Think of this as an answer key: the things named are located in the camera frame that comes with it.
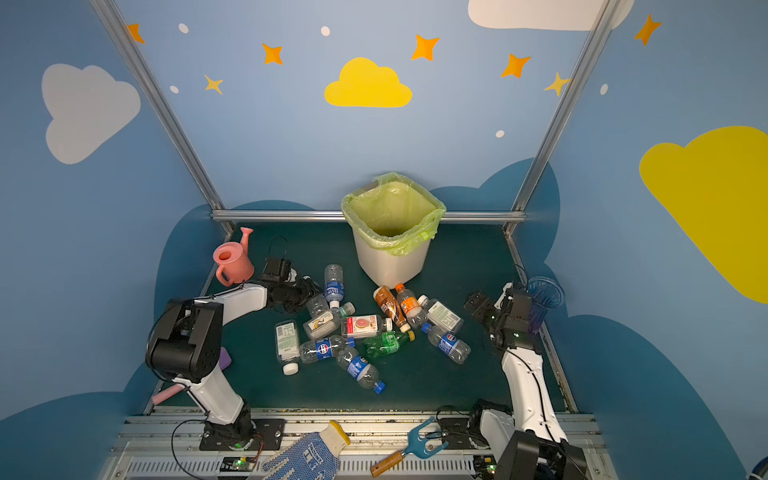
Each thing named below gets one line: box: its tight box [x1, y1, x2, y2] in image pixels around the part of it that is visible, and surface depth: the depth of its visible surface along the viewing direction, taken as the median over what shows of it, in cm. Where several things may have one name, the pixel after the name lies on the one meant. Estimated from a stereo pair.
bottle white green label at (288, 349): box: [275, 319, 301, 377], surface depth 88 cm
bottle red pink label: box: [341, 315, 393, 339], surface depth 92 cm
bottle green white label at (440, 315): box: [418, 295, 465, 334], surface depth 95 cm
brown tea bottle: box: [373, 285, 411, 333], surface depth 95 cm
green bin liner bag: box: [341, 172, 447, 256], surface depth 93 cm
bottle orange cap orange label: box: [396, 283, 428, 329], surface depth 96 cm
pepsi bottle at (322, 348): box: [299, 335, 347, 364], surface depth 86 cm
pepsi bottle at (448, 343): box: [422, 323, 472, 365], surface depth 88 cm
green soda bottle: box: [362, 330, 416, 357], surface depth 89 cm
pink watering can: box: [213, 227, 255, 287], surface depth 100 cm
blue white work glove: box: [257, 420, 351, 480], surface depth 72 cm
